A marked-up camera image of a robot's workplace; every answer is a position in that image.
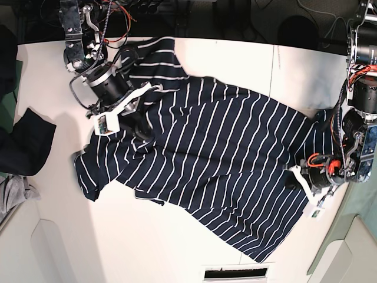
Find grey crumpled garment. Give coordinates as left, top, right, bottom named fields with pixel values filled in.
left=1, top=175, right=41, bottom=221

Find white table vent slot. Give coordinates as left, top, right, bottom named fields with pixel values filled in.
left=201, top=262, right=275, bottom=283

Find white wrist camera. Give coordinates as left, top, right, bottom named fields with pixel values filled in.
left=92, top=112, right=120, bottom=136
left=303, top=206, right=325, bottom=221

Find dark navy folded garment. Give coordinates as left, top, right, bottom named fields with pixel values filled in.
left=1, top=108, right=56, bottom=176

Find white floor cables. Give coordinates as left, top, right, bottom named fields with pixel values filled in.
left=294, top=0, right=354, bottom=48

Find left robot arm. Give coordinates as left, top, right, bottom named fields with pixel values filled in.
left=284, top=1, right=376, bottom=214

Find black round floor object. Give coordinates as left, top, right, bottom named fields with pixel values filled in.
left=277, top=15, right=319, bottom=50

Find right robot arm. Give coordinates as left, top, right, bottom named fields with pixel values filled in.
left=59, top=1, right=162, bottom=142

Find navy white striped t-shirt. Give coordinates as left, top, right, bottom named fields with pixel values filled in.
left=74, top=37, right=332, bottom=262

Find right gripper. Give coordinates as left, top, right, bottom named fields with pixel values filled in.
left=84, top=63, right=163, bottom=142

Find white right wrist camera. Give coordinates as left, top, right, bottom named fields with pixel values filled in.
left=92, top=112, right=120, bottom=136

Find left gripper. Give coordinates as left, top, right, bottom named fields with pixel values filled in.
left=283, top=153, right=346, bottom=206

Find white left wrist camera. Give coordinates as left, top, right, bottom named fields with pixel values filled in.
left=303, top=206, right=325, bottom=221

